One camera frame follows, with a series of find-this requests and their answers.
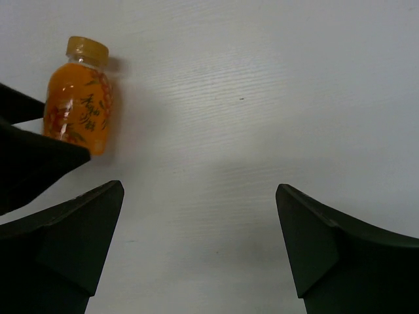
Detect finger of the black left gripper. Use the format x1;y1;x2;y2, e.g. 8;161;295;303
1;119;90;215
0;84;45;124

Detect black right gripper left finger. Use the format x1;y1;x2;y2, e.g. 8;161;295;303
1;181;124;313

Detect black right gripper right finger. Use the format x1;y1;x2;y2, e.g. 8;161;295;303
276;184;418;313

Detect orange plastic bottle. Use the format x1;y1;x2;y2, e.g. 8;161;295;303
43;36;113;156

